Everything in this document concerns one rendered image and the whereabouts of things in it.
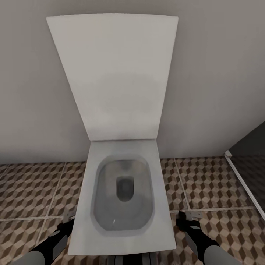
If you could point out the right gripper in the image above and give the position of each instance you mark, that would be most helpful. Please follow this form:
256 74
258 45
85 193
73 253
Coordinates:
182 223

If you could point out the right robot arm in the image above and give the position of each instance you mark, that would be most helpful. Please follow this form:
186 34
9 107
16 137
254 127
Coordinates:
207 250

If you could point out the shower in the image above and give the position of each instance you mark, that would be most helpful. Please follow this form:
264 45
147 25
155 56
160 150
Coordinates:
246 188

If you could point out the mousetrap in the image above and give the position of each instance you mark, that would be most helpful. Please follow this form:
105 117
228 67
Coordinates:
181 215

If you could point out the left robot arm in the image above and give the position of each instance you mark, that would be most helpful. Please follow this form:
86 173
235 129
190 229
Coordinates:
46 252

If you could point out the toilet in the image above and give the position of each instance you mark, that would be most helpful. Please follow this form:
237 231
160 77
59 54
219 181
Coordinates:
117 65

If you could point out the robot trunk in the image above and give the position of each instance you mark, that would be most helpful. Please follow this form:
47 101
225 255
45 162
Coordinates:
133 259

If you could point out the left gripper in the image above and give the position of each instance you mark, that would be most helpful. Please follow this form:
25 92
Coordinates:
68 224

